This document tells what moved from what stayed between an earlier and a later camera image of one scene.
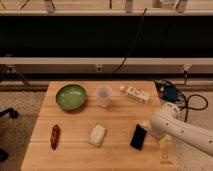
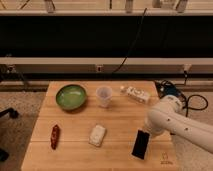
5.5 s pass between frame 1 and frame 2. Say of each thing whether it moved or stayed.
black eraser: moved
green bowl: stayed
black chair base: stayed
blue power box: stayed
